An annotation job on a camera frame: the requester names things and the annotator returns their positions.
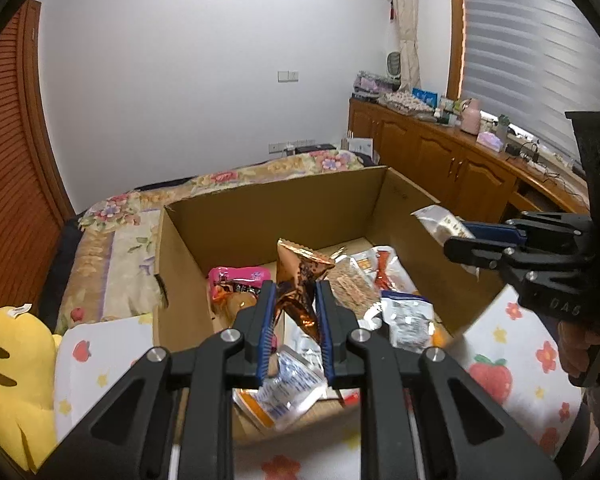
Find beige curtain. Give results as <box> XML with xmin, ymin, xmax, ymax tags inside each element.
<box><xmin>386</xmin><ymin>0</ymin><xmax>422</xmax><ymax>93</ymax></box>

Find purple tissue box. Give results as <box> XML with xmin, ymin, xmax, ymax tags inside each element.
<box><xmin>476</xmin><ymin>131</ymin><xmax>506</xmax><ymax>153</ymax></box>

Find wooden cabinet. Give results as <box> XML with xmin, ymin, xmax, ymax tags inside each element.
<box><xmin>349</xmin><ymin>97</ymin><xmax>591</xmax><ymax>226</ymax></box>

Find purple patterned bag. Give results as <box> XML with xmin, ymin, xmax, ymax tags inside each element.
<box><xmin>354</xmin><ymin>71</ymin><xmax>393</xmax><ymax>96</ymax></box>

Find brown cardboard box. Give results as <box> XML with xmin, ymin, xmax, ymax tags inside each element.
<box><xmin>152</xmin><ymin>165</ymin><xmax>518</xmax><ymax>446</ymax></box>

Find wooden window frame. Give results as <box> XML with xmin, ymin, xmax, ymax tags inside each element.
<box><xmin>447</xmin><ymin>0</ymin><xmax>468</xmax><ymax>106</ymax></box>

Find grey window blind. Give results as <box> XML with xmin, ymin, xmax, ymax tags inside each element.
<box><xmin>462</xmin><ymin>0</ymin><xmax>600</xmax><ymax>161</ymax></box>

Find white strawberry print cloth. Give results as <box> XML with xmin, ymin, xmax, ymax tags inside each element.
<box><xmin>55</xmin><ymin>285</ymin><xmax>588</xmax><ymax>480</ymax></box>

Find wooden louvre door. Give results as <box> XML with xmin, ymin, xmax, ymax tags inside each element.
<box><xmin>0</xmin><ymin>0</ymin><xmax>76</xmax><ymax>341</ymax></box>

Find pink kettle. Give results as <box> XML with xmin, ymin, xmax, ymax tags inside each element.
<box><xmin>461</xmin><ymin>97</ymin><xmax>482</xmax><ymax>135</ymax></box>

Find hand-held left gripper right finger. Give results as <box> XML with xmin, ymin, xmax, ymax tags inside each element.
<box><xmin>315</xmin><ymin>280</ymin><xmax>563</xmax><ymax>480</ymax></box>

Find orange brown snack packet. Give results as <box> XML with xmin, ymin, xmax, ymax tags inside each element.
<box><xmin>212</xmin><ymin>285</ymin><xmax>258</xmax><ymax>331</ymax></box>

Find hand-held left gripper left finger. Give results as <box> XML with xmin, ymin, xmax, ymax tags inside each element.
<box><xmin>30</xmin><ymin>280</ymin><xmax>277</xmax><ymax>480</ymax></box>

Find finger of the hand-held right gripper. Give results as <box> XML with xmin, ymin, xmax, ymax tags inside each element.
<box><xmin>444</xmin><ymin>236</ymin><xmax>595</xmax><ymax>283</ymax></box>
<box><xmin>462</xmin><ymin>211</ymin><xmax>593</xmax><ymax>252</ymax></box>

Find person's right hand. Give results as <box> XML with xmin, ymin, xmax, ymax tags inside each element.
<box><xmin>557</xmin><ymin>320</ymin><xmax>588</xmax><ymax>386</ymax></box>

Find floral quilt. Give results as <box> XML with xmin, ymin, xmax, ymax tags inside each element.
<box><xmin>55</xmin><ymin>152</ymin><xmax>381</xmax><ymax>336</ymax></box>

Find clear pale snack packet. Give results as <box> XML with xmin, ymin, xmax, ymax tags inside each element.
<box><xmin>411</xmin><ymin>205</ymin><xmax>481</xmax><ymax>278</ymax></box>

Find orange white snack packet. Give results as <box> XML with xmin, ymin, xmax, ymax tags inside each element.
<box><xmin>232</xmin><ymin>387</ymin><xmax>281</xmax><ymax>431</ymax></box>

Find wall socket panel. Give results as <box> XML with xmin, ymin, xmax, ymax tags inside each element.
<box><xmin>269</xmin><ymin>139</ymin><xmax>317</xmax><ymax>153</ymax></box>

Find clear orange red packet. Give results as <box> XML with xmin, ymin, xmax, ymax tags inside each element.
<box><xmin>355</xmin><ymin>245</ymin><xmax>421</xmax><ymax>296</ymax></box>

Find yellow plush toy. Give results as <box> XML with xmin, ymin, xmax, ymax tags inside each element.
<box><xmin>0</xmin><ymin>302</ymin><xmax>63</xmax><ymax>473</ymax></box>

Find copper foil snack packet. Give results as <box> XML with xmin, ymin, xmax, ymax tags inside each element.
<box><xmin>275</xmin><ymin>238</ymin><xmax>337</xmax><ymax>341</ymax></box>

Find clear bag of candies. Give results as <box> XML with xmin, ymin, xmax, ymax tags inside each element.
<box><xmin>380</xmin><ymin>91</ymin><xmax>433</xmax><ymax>113</ymax></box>

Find white blue snack packet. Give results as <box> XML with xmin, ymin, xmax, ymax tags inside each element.
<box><xmin>380</xmin><ymin>290</ymin><xmax>436</xmax><ymax>356</ymax></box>

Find pink snack packet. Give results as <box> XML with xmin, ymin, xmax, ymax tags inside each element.
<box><xmin>208</xmin><ymin>266</ymin><xmax>273</xmax><ymax>301</ymax></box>

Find clear sesame candy packet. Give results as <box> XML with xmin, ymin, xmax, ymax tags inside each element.
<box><xmin>330</xmin><ymin>255</ymin><xmax>383</xmax><ymax>321</ymax></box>

